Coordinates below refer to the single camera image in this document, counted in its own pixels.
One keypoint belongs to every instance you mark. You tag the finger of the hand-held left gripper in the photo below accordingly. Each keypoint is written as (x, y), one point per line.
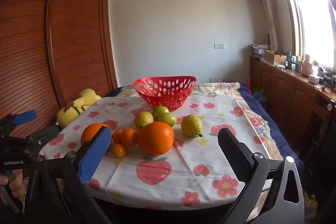
(25, 117)
(48, 132)

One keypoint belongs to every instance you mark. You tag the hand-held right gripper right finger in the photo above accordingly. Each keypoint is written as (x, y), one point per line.
(233, 158)

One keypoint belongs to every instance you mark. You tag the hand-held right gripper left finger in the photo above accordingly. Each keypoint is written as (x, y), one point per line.
(94, 154)

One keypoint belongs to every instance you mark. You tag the large orange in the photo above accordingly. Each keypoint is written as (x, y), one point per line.
(89, 134)
(155, 138)

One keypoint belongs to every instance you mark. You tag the small tangerine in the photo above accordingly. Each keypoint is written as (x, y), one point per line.
(117, 136)
(129, 137)

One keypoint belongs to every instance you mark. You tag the round yellow-green fruit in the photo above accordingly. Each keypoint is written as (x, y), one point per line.
(143, 119)
(169, 119)
(160, 110)

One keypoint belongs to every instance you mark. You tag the red perforated plastic basket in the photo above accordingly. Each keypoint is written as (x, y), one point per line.
(168, 100)

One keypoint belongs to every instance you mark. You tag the person's left hand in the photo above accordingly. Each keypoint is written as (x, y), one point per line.
(15, 183)

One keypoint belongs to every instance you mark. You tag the tiny orange kumquat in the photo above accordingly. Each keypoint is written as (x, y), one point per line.
(119, 150)

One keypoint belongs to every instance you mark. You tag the yellow plush toy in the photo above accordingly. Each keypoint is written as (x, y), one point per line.
(71, 111)

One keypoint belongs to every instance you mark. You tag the floral quilt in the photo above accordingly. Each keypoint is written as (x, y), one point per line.
(252, 119)

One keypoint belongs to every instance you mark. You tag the white strawberry print tablecloth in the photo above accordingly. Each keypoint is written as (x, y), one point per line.
(183, 161)

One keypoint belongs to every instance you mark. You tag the yellow pear with stem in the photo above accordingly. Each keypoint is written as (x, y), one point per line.
(191, 125)

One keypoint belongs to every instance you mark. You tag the teal cloth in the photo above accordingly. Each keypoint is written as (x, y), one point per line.
(260, 96)

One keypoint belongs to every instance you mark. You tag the brown wooden wardrobe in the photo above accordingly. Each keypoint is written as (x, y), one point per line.
(52, 43)

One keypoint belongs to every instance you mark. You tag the brown wooden sideboard cabinet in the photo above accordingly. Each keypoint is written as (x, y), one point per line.
(288, 92)

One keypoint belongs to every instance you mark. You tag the open cardboard box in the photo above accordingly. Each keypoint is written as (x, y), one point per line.
(274, 56)

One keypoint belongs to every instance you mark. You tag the small white box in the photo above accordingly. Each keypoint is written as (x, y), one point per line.
(313, 79)

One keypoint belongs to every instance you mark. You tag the pink jug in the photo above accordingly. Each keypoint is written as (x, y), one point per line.
(306, 65)

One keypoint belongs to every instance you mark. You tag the black desk device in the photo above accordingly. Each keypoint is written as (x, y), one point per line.
(328, 79)

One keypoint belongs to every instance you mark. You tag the patterned beige curtain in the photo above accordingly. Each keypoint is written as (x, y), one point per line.
(269, 11)

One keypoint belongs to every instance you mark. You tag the wooden framed window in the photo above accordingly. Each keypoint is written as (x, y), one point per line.
(312, 19)

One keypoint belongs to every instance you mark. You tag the white wall socket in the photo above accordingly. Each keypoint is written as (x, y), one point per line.
(215, 79)

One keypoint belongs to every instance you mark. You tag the white wall switch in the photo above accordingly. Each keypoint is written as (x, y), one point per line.
(219, 46)

